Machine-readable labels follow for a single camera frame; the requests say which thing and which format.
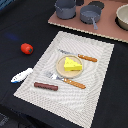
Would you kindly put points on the yellow toy cheese wedge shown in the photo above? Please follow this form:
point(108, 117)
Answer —
point(71, 65)

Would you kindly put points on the brown toy sausage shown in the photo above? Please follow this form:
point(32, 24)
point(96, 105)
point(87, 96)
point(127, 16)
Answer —
point(46, 86)

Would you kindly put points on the red toy tomato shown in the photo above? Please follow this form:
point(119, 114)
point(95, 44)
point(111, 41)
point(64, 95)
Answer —
point(26, 48)

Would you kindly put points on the white and blue toy fish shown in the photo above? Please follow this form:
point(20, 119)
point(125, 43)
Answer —
point(21, 76)

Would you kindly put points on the grey pot with handles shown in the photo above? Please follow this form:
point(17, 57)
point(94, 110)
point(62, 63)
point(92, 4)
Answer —
point(65, 9)

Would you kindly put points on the round wooden plate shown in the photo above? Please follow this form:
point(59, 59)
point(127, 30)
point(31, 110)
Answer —
point(68, 74)

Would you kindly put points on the beige woven placemat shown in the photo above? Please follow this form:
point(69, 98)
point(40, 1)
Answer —
point(71, 103)

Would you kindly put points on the brown toy stove board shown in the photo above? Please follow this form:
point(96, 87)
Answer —
point(107, 26)

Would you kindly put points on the black burner disc right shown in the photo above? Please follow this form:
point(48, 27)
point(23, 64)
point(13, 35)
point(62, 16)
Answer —
point(97, 3)

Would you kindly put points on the beige bowl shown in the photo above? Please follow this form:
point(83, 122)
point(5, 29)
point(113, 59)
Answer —
point(122, 15)

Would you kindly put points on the knife with wooden handle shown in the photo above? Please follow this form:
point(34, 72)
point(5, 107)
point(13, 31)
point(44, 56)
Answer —
point(68, 81)

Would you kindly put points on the fork with wooden handle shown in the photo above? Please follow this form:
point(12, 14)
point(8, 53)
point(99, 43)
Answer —
point(80, 56)

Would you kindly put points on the grey saucepan with handle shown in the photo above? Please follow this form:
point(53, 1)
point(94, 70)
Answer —
point(90, 14)

